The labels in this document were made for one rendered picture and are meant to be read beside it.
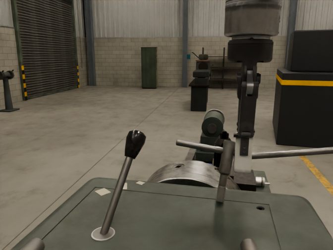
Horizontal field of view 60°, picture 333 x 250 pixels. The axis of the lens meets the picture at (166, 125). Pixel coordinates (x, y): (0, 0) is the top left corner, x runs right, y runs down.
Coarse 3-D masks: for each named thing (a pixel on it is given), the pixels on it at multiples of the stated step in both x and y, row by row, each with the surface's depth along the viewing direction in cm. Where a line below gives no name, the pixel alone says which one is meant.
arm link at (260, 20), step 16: (240, 0) 45; (256, 0) 44; (272, 0) 44; (240, 16) 45; (256, 16) 44; (272, 16) 45; (224, 32) 49; (240, 32) 46; (256, 32) 45; (272, 32) 45
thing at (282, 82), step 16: (304, 32) 491; (320, 32) 484; (304, 48) 496; (320, 48) 489; (288, 64) 549; (304, 64) 502; (320, 64) 495; (288, 80) 478; (304, 80) 471; (320, 80) 464; (288, 96) 484; (304, 96) 477; (320, 96) 469; (288, 112) 490; (304, 112) 482; (320, 112) 475; (288, 128) 495; (304, 128) 488; (320, 128) 480; (288, 144) 501; (304, 144) 493; (320, 144) 486
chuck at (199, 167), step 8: (184, 160) 81; (192, 160) 81; (160, 168) 83; (168, 168) 78; (184, 168) 75; (192, 168) 75; (200, 168) 76; (208, 168) 77; (216, 168) 79; (152, 176) 81; (160, 176) 75; (208, 176) 72; (216, 176) 74; (232, 184) 76
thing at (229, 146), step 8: (224, 144) 54; (232, 144) 54; (224, 152) 54; (232, 152) 54; (224, 160) 53; (224, 168) 53; (224, 176) 53; (224, 184) 53; (224, 192) 53; (216, 200) 53
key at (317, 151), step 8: (176, 144) 56; (184, 144) 55; (192, 144) 55; (200, 144) 55; (216, 152) 55; (264, 152) 53; (272, 152) 53; (280, 152) 52; (288, 152) 52; (296, 152) 52; (304, 152) 52; (312, 152) 52; (320, 152) 51; (328, 152) 51
